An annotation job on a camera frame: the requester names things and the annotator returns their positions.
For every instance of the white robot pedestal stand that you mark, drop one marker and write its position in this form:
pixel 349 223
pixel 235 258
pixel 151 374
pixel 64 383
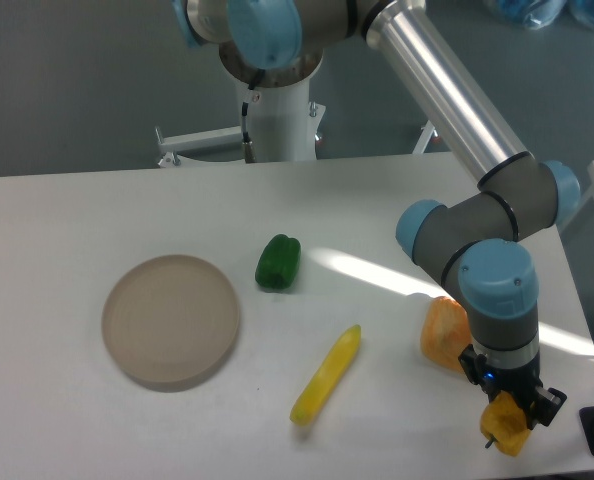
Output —
pixel 343 101

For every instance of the beige round plate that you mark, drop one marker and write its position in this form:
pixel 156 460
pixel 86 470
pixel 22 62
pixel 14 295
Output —
pixel 171 322

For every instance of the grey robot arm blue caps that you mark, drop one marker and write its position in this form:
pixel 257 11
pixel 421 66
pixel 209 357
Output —
pixel 473 250

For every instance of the yellow bell pepper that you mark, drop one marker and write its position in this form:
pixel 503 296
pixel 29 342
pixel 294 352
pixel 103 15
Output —
pixel 503 423

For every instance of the orange bell pepper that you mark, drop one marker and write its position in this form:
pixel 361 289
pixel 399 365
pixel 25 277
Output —
pixel 445 333

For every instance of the blue plastic bag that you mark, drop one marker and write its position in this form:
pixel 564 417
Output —
pixel 535 15

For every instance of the green bell pepper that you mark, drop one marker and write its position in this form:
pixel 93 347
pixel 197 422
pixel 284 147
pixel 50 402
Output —
pixel 279 263

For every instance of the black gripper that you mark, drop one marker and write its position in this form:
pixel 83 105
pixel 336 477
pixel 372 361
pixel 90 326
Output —
pixel 523 383

